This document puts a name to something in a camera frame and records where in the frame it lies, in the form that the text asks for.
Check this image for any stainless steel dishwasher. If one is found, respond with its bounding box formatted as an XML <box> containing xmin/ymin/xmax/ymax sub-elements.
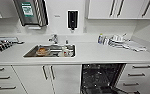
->
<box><xmin>79</xmin><ymin>63</ymin><xmax>142</xmax><ymax>94</ymax></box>

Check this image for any small metal sink dispenser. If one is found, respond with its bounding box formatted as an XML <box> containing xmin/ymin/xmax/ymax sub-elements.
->
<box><xmin>64</xmin><ymin>39</ymin><xmax>69</xmax><ymax>45</ymax></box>

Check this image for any chrome faucet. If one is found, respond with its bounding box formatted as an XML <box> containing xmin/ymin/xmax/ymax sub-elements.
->
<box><xmin>48</xmin><ymin>33</ymin><xmax>59</xmax><ymax>45</ymax></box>

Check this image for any blue dish soap bottle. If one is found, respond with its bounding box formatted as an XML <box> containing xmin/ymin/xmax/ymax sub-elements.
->
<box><xmin>97</xmin><ymin>33</ymin><xmax>104</xmax><ymax>44</ymax></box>

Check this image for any small white container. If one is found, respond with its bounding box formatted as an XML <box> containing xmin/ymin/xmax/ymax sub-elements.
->
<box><xmin>103</xmin><ymin>35</ymin><xmax>109</xmax><ymax>46</ymax></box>

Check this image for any bowl with orange food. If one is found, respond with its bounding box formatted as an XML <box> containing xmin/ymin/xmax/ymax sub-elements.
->
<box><xmin>35</xmin><ymin>47</ymin><xmax>49</xmax><ymax>56</ymax></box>

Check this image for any stack of white dishes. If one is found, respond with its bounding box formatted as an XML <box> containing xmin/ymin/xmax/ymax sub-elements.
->
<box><xmin>108</xmin><ymin>33</ymin><xmax>125</xmax><ymax>48</ymax></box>

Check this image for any stainless steel sink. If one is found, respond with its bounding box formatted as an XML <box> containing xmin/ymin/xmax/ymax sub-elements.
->
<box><xmin>23</xmin><ymin>44</ymin><xmax>77</xmax><ymax>58</ymax></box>

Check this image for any small dark utensil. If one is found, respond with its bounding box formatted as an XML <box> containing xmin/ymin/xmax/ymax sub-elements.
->
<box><xmin>15</xmin><ymin>40</ymin><xmax>25</xmax><ymax>45</ymax></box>

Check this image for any white base cabinet with doors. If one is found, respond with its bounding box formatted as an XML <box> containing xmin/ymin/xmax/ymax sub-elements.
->
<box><xmin>0</xmin><ymin>63</ymin><xmax>83</xmax><ymax>94</ymax></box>

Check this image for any steel paper towel dispenser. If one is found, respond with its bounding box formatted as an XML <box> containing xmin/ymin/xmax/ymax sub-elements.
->
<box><xmin>13</xmin><ymin>0</ymin><xmax>49</xmax><ymax>30</ymax></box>

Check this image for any white wall outlet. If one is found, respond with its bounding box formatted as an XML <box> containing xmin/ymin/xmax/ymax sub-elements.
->
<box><xmin>82</xmin><ymin>26</ymin><xmax>88</xmax><ymax>34</ymax></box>

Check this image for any black wall soap dispenser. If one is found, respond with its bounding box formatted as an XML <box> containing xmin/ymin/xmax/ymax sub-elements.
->
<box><xmin>67</xmin><ymin>9</ymin><xmax>80</xmax><ymax>31</ymax></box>

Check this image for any black base cabinet door handle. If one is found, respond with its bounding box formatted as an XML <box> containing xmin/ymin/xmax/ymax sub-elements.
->
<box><xmin>49</xmin><ymin>65</ymin><xmax>56</xmax><ymax>80</ymax></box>
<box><xmin>41</xmin><ymin>65</ymin><xmax>49</xmax><ymax>81</ymax></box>

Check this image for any white three-door wall cabinet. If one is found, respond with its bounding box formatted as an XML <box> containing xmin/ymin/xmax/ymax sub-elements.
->
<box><xmin>85</xmin><ymin>0</ymin><xmax>150</xmax><ymax>20</ymax></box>

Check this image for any black wall cabinet handle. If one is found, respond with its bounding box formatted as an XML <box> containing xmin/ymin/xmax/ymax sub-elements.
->
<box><xmin>109</xmin><ymin>0</ymin><xmax>117</xmax><ymax>18</ymax></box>
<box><xmin>141</xmin><ymin>0</ymin><xmax>150</xmax><ymax>18</ymax></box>
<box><xmin>116</xmin><ymin>0</ymin><xmax>125</xmax><ymax>18</ymax></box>

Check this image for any black drawer handle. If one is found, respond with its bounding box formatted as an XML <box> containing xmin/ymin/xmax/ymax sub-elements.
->
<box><xmin>131</xmin><ymin>64</ymin><xmax>150</xmax><ymax>70</ymax></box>

